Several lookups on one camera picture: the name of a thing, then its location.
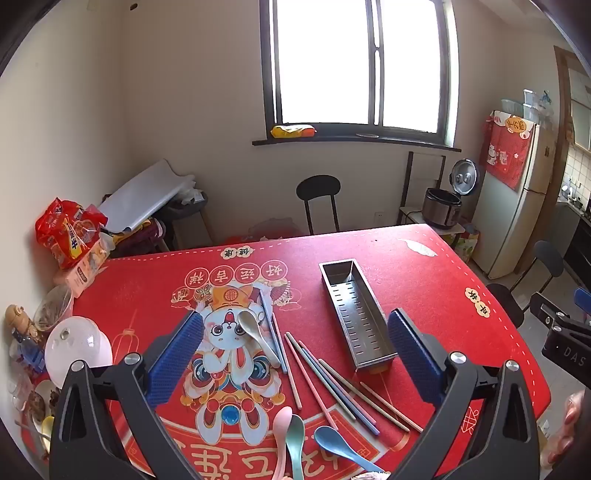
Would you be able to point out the beige spoon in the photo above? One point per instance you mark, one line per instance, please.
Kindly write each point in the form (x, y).
(249, 323)

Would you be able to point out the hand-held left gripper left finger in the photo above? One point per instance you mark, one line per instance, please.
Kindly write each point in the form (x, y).
(178, 355)

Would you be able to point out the red printed tablecloth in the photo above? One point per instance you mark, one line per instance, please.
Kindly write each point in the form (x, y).
(461, 286)

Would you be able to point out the glass jar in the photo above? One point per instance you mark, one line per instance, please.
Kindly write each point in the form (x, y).
(53, 309)

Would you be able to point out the stainless steel utensil tray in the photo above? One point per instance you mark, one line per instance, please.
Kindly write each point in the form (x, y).
(358, 318)

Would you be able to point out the red printed fridge cover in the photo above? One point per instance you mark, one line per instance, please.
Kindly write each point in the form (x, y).
(505, 152)

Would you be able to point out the black round-back chair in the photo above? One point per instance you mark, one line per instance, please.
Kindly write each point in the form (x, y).
(318, 187)

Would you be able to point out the white dome lid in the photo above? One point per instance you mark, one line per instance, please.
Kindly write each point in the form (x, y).
(78, 350)

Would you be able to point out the pink spoon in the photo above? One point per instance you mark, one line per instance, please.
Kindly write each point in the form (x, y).
(281, 427)

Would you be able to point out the clear plastic containers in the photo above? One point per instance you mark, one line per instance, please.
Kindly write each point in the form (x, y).
(531, 108)

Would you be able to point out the silver rice cooker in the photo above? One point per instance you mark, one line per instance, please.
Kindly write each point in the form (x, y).
(441, 205)

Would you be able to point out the dark framed window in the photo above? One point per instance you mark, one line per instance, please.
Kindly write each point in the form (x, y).
(323, 60)

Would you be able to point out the dark stool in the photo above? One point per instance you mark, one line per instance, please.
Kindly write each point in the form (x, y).
(189, 221)

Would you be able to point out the person's right hand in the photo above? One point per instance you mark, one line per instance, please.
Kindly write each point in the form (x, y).
(572, 415)

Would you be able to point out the dark folding frame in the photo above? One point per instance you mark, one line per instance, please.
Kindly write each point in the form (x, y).
(408, 184)

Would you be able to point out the green spoon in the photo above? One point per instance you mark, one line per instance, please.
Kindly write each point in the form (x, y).
(295, 438)

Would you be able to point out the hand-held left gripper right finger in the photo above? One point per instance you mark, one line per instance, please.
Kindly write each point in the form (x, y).
(413, 355)

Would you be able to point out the colourful gift bag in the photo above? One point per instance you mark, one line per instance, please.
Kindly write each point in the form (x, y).
(467, 244)

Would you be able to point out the bowl with food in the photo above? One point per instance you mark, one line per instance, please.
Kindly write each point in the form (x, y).
(41, 406)

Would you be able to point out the yellow packet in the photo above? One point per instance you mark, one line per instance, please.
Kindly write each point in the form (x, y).
(293, 130)

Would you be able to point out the beige chopstick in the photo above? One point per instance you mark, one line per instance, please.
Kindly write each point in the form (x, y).
(364, 396)
(392, 408)

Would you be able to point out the white rolled sheet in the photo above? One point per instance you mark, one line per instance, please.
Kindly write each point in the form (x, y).
(138, 194)

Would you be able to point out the white refrigerator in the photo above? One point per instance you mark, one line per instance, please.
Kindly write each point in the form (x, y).
(512, 221)

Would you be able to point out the blue spoon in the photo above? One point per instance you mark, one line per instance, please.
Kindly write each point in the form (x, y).
(330, 438)

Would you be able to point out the brown figurine bottle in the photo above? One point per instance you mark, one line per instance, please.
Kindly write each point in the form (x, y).
(21, 323)

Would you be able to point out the pile of purple bags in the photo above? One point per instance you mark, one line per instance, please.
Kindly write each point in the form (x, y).
(138, 237)

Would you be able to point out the wooden door frame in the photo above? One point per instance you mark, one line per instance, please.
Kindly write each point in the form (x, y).
(561, 115)

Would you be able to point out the blue chopstick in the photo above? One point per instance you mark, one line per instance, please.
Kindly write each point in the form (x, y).
(270, 327)
(339, 387)

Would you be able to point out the red snack bag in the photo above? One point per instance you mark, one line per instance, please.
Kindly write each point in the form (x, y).
(62, 230)

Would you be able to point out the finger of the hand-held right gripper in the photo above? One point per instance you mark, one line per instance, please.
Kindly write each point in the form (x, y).
(551, 311)
(582, 297)

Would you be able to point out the pink chopstick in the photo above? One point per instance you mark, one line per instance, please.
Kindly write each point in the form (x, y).
(293, 371)
(314, 383)

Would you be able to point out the small white side table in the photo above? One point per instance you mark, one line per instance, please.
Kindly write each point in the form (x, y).
(411, 214)

